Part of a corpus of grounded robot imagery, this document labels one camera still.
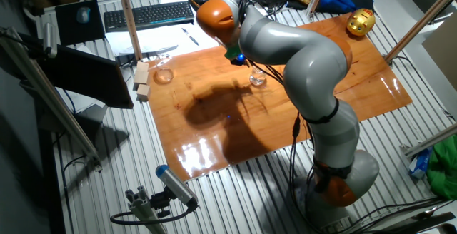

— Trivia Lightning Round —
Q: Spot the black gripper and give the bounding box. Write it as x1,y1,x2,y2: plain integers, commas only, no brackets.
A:
230,56,251,68

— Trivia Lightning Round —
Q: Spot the white paper sheet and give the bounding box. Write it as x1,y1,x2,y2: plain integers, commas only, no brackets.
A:
105,23,219,57

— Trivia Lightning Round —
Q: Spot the golden piggy bank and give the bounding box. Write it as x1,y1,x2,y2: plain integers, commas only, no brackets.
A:
345,8,376,37

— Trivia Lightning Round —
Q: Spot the pale wooden block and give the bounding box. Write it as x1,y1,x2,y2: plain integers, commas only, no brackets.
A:
134,61,150,85
136,83,151,102

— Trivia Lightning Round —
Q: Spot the black keyboard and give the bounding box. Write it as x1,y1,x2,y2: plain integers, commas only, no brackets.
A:
103,1,196,34

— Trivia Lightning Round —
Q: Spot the glass beaker with water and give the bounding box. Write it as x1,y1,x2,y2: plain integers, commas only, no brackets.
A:
248,65,268,87

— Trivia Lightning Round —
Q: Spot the glossy wooden board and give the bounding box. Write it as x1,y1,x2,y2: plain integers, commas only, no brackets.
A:
146,12,413,182

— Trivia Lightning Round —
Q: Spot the green cloth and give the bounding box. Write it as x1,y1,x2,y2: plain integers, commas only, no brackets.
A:
426,133,457,201

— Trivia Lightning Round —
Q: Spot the grey camera bracket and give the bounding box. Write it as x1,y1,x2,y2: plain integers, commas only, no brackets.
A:
124,185,171,234

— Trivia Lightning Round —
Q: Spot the silver camera with blue end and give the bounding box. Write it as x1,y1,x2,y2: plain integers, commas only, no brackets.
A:
155,164,199,210

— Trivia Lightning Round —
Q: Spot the black pen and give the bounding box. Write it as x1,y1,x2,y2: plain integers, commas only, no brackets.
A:
181,27,200,46

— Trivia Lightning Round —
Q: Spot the blue and white packet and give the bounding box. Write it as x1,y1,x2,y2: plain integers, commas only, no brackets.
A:
408,147,433,180

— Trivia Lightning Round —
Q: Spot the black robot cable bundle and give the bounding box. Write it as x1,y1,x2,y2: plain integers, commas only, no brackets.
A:
246,58,322,234

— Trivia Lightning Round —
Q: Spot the grey computer mouse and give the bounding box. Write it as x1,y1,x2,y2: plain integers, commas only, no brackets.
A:
76,6,91,24

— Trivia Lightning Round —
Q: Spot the black monitor panel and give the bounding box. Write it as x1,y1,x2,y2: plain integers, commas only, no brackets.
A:
21,43,135,110

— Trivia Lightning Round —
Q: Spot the large empty glass beaker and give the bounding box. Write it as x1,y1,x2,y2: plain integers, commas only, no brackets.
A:
153,53,175,84

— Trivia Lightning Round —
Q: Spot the black camera cable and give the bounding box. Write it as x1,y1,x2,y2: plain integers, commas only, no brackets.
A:
109,205,196,226

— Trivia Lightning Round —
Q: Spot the brown cardboard sheet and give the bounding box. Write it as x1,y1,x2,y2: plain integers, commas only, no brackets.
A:
421,11,457,92

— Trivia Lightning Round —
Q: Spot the black mouse pad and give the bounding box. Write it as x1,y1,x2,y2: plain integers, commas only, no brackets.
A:
54,0,106,46

